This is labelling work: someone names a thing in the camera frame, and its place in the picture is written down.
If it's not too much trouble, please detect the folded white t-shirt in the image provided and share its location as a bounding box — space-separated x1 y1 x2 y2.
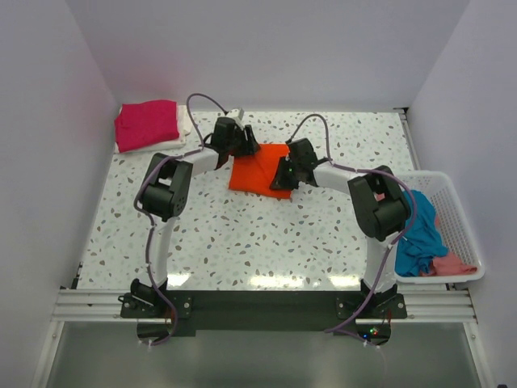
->
131 105 194 153

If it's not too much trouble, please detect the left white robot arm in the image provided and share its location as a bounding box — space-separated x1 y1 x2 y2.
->
131 116 260 317

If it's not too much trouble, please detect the white plastic laundry basket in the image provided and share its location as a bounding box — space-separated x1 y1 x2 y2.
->
395 171 485 285

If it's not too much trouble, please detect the teal t-shirt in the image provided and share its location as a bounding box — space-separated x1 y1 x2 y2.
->
395 190 448 277

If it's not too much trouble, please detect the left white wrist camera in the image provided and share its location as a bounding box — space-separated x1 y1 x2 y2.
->
226 107 245 121

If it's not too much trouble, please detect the aluminium frame rail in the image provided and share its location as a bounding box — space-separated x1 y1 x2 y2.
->
51 284 477 323

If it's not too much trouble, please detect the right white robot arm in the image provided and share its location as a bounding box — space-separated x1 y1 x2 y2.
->
270 138 416 318

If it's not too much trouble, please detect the folded magenta t-shirt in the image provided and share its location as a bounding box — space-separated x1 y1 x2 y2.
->
114 99 180 153

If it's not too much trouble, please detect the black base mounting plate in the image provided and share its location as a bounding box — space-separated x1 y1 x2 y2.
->
120 289 407 344

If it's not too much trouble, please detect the pink t-shirt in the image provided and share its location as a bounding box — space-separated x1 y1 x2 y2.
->
421 215 477 276

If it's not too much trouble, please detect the orange t-shirt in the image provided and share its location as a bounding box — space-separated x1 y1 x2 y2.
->
229 144 292 199

